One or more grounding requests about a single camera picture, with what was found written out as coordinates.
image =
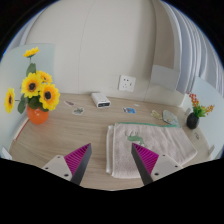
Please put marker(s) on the artificial sunflower bouquet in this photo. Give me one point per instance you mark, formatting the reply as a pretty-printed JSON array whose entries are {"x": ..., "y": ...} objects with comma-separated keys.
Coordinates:
[{"x": 33, "y": 87}]

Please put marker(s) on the orange and green artificial flowers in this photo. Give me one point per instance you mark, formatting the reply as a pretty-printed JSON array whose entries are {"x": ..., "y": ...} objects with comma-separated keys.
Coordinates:
[{"x": 200, "y": 110}]

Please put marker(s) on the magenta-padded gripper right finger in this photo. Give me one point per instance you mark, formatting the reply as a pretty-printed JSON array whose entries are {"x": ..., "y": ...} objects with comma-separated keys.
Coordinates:
[{"x": 146, "y": 159}]

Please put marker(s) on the fan-shaped light blue card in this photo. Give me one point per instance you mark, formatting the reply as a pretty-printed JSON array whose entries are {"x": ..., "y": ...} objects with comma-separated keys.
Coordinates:
[{"x": 170, "y": 118}]

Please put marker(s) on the grey panel under curtain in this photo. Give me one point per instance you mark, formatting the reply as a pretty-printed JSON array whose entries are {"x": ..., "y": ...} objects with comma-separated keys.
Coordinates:
[{"x": 165, "y": 77}]

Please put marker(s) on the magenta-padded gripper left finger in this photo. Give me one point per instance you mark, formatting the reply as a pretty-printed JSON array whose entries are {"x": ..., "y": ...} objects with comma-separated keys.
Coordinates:
[{"x": 77, "y": 159}]

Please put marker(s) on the pale yellow sticker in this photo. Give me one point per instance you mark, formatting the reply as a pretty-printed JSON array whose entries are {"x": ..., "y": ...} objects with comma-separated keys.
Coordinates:
[{"x": 156, "y": 114}]

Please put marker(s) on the orange round vase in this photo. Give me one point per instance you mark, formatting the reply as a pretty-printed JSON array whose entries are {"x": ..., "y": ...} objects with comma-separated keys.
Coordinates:
[{"x": 37, "y": 116}]

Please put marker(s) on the small blue sticker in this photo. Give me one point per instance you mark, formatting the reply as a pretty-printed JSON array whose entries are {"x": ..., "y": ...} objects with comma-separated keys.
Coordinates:
[{"x": 129, "y": 110}]

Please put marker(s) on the white wall socket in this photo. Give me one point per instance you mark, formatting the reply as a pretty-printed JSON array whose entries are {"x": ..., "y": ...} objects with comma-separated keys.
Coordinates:
[{"x": 127, "y": 83}]

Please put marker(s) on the small metal trinket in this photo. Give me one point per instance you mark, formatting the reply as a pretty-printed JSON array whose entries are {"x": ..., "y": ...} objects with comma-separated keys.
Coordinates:
[{"x": 197, "y": 135}]

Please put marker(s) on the black round vase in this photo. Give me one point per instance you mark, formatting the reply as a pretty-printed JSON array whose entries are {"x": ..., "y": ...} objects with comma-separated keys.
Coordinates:
[{"x": 192, "y": 121}]

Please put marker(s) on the white pleated curtain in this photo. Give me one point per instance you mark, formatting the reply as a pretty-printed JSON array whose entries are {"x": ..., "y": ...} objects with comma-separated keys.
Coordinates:
[{"x": 196, "y": 50}]

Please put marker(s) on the frosted glass desk partition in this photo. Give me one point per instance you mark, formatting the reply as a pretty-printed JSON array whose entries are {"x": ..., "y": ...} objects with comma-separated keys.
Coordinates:
[
  {"x": 10, "y": 73},
  {"x": 213, "y": 126}
]

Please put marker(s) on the small white power bank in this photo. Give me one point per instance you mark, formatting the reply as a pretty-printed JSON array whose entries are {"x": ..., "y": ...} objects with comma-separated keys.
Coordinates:
[{"x": 100, "y": 99}]

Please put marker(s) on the beige towel with green trim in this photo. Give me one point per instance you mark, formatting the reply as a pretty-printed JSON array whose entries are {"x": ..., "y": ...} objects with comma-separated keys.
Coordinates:
[{"x": 168, "y": 143}]

